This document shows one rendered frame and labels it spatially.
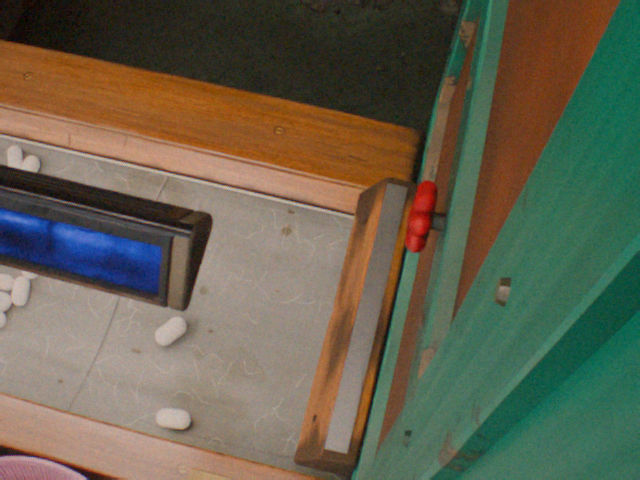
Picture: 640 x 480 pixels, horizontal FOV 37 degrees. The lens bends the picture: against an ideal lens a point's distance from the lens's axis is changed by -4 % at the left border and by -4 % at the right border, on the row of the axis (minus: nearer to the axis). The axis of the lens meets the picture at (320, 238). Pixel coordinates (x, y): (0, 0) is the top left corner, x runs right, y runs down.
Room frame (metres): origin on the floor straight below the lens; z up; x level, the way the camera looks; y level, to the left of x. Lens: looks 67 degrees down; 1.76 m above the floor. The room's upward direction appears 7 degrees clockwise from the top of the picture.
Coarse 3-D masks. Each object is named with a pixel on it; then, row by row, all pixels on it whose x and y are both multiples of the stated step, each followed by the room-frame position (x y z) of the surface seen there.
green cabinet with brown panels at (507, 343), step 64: (512, 0) 0.37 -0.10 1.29; (576, 0) 0.22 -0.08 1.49; (448, 64) 0.56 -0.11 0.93; (512, 64) 0.29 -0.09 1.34; (576, 64) 0.18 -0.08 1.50; (448, 128) 0.49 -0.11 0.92; (512, 128) 0.23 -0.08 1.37; (576, 128) 0.11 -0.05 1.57; (448, 192) 0.27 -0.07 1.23; (512, 192) 0.18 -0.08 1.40; (576, 192) 0.09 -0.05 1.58; (448, 256) 0.21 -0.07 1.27; (512, 256) 0.11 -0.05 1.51; (576, 256) 0.08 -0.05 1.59; (448, 320) 0.17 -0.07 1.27; (512, 320) 0.08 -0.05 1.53; (576, 320) 0.06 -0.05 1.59; (384, 384) 0.24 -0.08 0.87; (448, 384) 0.09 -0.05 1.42; (512, 384) 0.06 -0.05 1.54; (576, 384) 0.06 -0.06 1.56; (384, 448) 0.12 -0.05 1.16; (448, 448) 0.06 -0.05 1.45; (512, 448) 0.05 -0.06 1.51; (576, 448) 0.04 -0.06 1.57
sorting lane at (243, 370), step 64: (128, 192) 0.46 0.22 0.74; (192, 192) 0.47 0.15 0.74; (256, 256) 0.40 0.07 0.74; (320, 256) 0.41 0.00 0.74; (64, 320) 0.30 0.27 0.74; (128, 320) 0.31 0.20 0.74; (192, 320) 0.32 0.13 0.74; (256, 320) 0.33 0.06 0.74; (320, 320) 0.34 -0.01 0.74; (0, 384) 0.22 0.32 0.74; (64, 384) 0.23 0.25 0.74; (128, 384) 0.24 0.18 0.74; (192, 384) 0.25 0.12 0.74; (256, 384) 0.26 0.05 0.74; (256, 448) 0.19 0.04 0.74
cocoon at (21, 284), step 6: (18, 282) 0.33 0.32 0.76; (24, 282) 0.33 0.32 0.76; (18, 288) 0.32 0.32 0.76; (24, 288) 0.32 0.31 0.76; (12, 294) 0.32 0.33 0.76; (18, 294) 0.32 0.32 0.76; (24, 294) 0.32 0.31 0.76; (12, 300) 0.31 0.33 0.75; (18, 300) 0.31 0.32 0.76; (24, 300) 0.31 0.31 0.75
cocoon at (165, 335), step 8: (176, 320) 0.31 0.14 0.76; (160, 328) 0.30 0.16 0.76; (168, 328) 0.30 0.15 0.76; (176, 328) 0.30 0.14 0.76; (184, 328) 0.30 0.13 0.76; (160, 336) 0.29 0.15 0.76; (168, 336) 0.29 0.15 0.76; (176, 336) 0.30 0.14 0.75; (160, 344) 0.28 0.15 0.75; (168, 344) 0.29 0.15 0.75
